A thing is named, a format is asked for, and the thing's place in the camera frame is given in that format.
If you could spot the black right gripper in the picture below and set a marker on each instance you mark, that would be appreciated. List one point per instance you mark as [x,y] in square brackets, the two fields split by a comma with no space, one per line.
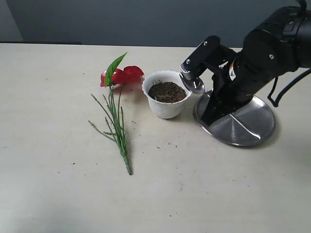
[237,76]

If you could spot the stainless steel spork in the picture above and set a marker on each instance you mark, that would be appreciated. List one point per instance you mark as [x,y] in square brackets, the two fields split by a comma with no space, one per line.
[195,85]

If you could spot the white scalloped flower pot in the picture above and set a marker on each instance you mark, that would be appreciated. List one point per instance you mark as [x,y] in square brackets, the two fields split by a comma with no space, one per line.
[161,109]

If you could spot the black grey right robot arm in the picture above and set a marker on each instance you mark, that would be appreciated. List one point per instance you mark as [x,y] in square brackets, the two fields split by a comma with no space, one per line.
[280,44]

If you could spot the dark soil in pot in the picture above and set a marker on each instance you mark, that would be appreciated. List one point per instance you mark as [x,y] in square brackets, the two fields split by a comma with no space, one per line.
[167,92]

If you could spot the round stainless steel plate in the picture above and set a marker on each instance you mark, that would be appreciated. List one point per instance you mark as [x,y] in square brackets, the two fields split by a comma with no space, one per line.
[249,126]

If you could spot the artificial red flower green stems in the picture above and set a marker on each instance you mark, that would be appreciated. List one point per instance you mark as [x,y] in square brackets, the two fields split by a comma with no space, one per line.
[115,80]

